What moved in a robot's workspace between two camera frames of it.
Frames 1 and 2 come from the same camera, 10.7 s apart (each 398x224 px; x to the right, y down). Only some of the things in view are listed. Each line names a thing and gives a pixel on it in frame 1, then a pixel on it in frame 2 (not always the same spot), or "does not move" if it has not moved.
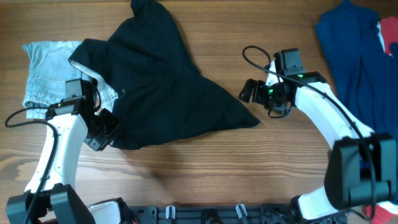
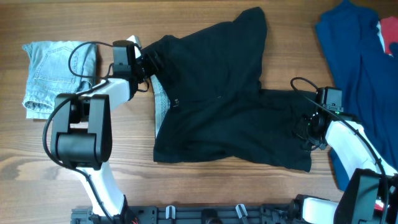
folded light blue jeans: (48, 68) does not move
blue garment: (364, 76) does not move
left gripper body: (101, 130) → (150, 64)
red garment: (389, 29) does not move
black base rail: (224, 214) does not move
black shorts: (157, 88) → (207, 104)
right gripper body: (256, 91) → (304, 130)
